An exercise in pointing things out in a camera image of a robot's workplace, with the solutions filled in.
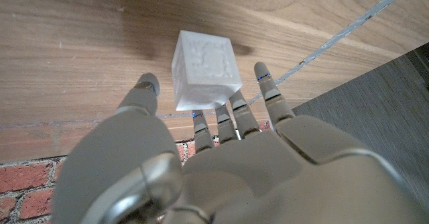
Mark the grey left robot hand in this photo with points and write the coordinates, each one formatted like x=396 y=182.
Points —
x=268 y=177

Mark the small white block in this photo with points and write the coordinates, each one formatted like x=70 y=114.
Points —
x=204 y=69

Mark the red brick print backdrop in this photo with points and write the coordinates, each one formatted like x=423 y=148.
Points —
x=23 y=177

